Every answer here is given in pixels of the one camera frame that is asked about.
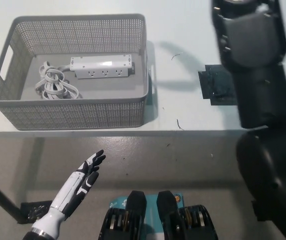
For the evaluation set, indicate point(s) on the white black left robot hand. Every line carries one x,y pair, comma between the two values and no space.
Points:
75,190

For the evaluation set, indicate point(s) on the black table leg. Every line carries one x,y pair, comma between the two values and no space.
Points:
3,197

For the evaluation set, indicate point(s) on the grey perforated plastic basket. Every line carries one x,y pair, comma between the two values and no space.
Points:
70,115

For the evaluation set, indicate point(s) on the black teal robot body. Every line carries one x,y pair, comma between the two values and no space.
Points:
158,220

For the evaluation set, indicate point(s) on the black tape patch on table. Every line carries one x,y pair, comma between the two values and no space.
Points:
215,85

